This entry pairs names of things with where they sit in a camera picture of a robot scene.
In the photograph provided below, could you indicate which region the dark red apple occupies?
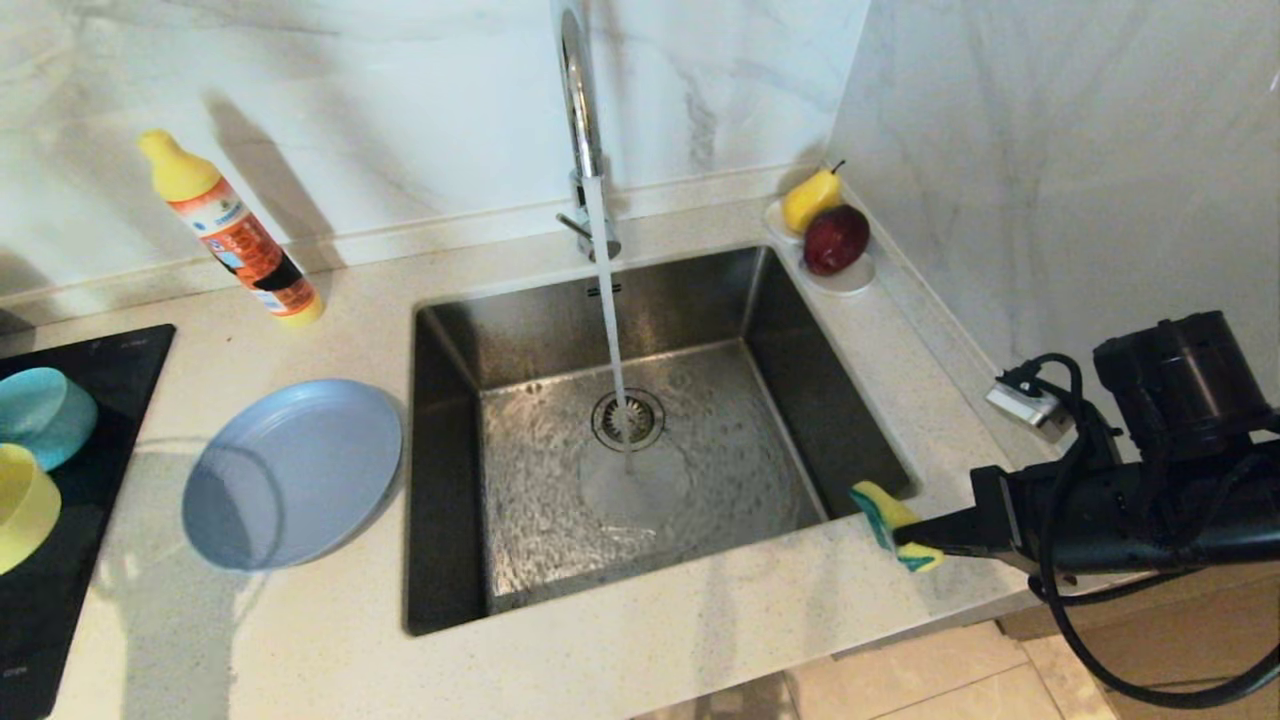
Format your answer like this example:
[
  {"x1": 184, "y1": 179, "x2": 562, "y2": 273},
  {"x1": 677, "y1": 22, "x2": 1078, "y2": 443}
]
[{"x1": 802, "y1": 204, "x2": 871, "y2": 276}]

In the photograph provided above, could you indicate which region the black induction cooktop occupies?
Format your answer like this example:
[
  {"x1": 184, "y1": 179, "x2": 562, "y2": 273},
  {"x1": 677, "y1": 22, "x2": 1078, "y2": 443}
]
[{"x1": 0, "y1": 323, "x2": 176, "y2": 720}]

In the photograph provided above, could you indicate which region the beige wooden cabinet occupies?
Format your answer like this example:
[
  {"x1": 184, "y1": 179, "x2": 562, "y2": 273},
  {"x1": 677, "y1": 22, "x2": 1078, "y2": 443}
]
[{"x1": 997, "y1": 570, "x2": 1280, "y2": 720}]

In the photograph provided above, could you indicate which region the teal bowl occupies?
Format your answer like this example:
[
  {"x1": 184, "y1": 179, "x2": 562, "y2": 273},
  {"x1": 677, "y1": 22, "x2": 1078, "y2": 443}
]
[{"x1": 0, "y1": 367, "x2": 99, "y2": 473}]

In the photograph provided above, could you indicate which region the small white dish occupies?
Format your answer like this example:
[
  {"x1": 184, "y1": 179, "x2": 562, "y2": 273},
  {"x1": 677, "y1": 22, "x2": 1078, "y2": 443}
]
[
  {"x1": 763, "y1": 198, "x2": 804, "y2": 244},
  {"x1": 800, "y1": 250, "x2": 877, "y2": 295}
]

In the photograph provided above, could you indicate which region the chrome kitchen faucet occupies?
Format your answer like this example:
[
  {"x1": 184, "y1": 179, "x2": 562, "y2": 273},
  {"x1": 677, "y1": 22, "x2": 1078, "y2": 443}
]
[{"x1": 547, "y1": 0, "x2": 623, "y2": 263}]

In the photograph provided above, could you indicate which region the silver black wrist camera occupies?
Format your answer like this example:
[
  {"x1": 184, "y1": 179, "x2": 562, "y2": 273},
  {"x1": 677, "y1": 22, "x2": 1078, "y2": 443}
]
[{"x1": 985, "y1": 365, "x2": 1076, "y2": 443}]

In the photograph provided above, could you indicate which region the yellow pear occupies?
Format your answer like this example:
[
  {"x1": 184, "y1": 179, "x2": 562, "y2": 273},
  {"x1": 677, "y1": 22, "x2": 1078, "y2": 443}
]
[{"x1": 781, "y1": 158, "x2": 847, "y2": 234}]

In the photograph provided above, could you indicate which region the smooth black camera cable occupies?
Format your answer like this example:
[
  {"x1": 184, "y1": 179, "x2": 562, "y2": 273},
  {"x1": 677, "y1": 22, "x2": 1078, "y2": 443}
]
[{"x1": 1000, "y1": 352, "x2": 1280, "y2": 709}]

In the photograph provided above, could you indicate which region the stainless steel sink basin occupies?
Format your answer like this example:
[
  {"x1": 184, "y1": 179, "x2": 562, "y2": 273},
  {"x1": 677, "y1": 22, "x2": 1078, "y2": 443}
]
[{"x1": 403, "y1": 243, "x2": 921, "y2": 639}]

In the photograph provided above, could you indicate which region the metal sink drain strainer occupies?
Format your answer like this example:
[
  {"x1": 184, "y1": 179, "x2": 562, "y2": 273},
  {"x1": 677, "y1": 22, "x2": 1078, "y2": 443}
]
[{"x1": 590, "y1": 387, "x2": 666, "y2": 453}]

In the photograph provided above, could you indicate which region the yellow-green bowl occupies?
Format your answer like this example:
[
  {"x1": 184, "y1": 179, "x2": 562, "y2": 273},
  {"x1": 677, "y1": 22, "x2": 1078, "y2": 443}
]
[{"x1": 0, "y1": 443, "x2": 63, "y2": 576}]

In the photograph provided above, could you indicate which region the orange dish soap bottle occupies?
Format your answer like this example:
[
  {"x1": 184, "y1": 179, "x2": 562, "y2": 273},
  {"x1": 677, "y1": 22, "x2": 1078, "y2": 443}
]
[{"x1": 138, "y1": 130, "x2": 326, "y2": 327}]

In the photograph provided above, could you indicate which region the blue-grey plate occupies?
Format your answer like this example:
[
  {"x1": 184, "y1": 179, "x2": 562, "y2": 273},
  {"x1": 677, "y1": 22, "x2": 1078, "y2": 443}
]
[{"x1": 182, "y1": 378, "x2": 404, "y2": 572}]

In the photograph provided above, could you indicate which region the yellow and green sponge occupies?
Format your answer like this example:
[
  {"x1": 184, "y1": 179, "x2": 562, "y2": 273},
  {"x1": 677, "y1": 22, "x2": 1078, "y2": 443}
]
[{"x1": 850, "y1": 481, "x2": 946, "y2": 574}]

